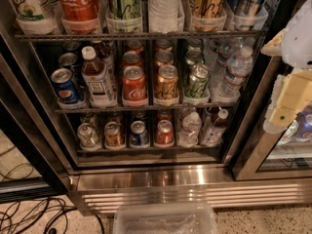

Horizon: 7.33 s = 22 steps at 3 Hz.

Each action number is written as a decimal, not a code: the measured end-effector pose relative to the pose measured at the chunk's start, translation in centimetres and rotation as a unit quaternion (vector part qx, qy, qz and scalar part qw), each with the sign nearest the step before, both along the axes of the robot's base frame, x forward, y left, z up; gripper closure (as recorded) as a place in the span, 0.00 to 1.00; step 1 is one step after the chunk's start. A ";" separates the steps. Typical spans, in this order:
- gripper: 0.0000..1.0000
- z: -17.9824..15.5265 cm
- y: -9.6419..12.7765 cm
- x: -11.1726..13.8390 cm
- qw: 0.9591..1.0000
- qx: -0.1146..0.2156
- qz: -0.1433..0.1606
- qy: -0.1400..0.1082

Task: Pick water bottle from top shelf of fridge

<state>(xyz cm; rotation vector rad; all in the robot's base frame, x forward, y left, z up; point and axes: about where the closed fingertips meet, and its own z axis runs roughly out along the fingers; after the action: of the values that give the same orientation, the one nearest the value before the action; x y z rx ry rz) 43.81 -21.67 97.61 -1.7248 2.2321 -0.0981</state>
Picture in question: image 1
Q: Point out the open fridge glass door left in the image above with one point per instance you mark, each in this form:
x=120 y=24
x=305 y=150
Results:
x=29 y=167

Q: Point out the top wire shelf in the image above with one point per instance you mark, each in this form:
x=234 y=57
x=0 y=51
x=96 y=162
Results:
x=138 y=36

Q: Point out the blue pepsi can bottom shelf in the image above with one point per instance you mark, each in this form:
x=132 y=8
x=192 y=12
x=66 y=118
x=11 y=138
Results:
x=139 y=135

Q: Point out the green la croix can top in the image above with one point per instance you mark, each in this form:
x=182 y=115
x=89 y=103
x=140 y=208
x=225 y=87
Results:
x=124 y=16

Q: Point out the brown tea bottle white cap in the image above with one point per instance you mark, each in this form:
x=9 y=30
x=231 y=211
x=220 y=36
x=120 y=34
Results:
x=97 y=78

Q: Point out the red coke can bottom shelf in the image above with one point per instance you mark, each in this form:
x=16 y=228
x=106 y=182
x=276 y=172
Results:
x=164 y=136

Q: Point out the orange la croix can middle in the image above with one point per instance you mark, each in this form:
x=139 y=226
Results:
x=166 y=87

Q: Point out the water bottle bottom shelf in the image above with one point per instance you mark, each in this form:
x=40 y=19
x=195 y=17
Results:
x=190 y=128

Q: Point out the green la croix can middle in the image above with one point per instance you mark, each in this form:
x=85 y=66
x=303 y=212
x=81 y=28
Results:
x=196 y=86

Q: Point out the water bottle middle shelf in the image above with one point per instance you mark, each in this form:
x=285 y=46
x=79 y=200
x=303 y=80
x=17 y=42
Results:
x=236 y=73

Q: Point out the clear plastic bin on floor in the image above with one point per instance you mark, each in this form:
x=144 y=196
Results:
x=171 y=218

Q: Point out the green la croix can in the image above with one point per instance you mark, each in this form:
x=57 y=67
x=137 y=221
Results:
x=196 y=86
x=124 y=16

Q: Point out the clear water bottle top shelf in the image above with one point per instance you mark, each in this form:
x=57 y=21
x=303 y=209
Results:
x=164 y=16

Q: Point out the blue pepsi can middle shelf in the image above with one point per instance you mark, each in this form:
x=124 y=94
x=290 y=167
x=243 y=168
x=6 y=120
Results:
x=70 y=95

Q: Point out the blue pepsi can shelf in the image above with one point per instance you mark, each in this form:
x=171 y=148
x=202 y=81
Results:
x=139 y=135
x=70 y=95

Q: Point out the green can bottom shelf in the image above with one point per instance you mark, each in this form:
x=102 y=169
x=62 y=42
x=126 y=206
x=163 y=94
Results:
x=89 y=139

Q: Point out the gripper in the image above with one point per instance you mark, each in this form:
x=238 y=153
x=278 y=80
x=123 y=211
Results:
x=299 y=39

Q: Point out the dark blue can top shelf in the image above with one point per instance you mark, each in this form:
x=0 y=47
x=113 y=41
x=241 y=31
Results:
x=245 y=12

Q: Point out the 7up can top shelf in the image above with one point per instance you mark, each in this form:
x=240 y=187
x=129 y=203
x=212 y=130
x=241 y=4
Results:
x=36 y=16

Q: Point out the middle wire shelf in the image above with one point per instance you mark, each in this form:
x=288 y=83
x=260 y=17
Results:
x=146 y=107

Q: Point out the right fridge glass door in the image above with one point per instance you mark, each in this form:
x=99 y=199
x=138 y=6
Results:
x=261 y=155

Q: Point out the orange la croix can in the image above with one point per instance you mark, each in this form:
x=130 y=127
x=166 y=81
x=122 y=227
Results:
x=205 y=14
x=166 y=87

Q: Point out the stainless steel fridge base grille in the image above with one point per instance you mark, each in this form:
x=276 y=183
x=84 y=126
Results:
x=105 y=191

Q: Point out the red coke can middle shelf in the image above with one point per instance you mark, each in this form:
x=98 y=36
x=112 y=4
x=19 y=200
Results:
x=134 y=87

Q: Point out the orange la croix can top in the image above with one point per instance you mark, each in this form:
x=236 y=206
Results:
x=205 y=14

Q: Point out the red coke can shelf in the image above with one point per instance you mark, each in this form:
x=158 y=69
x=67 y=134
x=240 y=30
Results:
x=164 y=136
x=134 y=87

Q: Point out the wire shelf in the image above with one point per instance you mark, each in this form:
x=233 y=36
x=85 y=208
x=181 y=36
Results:
x=138 y=36
x=146 y=107

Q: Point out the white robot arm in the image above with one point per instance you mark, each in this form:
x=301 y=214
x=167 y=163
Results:
x=297 y=46

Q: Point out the orange can bottom shelf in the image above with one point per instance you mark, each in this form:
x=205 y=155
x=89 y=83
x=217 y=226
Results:
x=113 y=137

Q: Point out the red coca-cola can top shelf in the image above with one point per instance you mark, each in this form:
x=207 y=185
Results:
x=80 y=16

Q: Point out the tea bottle bottom shelf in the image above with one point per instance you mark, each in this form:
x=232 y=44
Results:
x=214 y=125

